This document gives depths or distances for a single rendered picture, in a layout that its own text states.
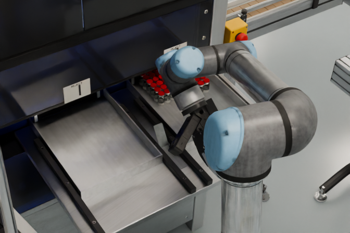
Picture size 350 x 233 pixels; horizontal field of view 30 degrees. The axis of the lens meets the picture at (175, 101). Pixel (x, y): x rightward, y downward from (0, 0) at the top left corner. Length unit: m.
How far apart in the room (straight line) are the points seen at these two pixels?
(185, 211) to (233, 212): 1.33
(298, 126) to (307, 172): 1.86
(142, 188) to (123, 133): 0.22
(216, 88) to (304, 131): 0.88
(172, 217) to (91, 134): 0.79
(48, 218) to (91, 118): 0.41
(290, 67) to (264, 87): 2.26
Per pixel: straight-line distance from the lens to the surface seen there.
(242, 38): 2.15
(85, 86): 1.91
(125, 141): 1.94
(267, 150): 1.27
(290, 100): 1.31
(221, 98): 2.10
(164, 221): 2.64
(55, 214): 2.24
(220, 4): 2.04
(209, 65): 1.61
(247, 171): 1.28
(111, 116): 2.02
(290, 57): 3.76
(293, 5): 2.48
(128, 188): 1.83
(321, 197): 3.04
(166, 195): 1.81
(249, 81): 1.49
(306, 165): 3.17
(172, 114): 2.03
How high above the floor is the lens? 2.28
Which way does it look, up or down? 42 degrees down
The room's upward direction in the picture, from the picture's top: 3 degrees clockwise
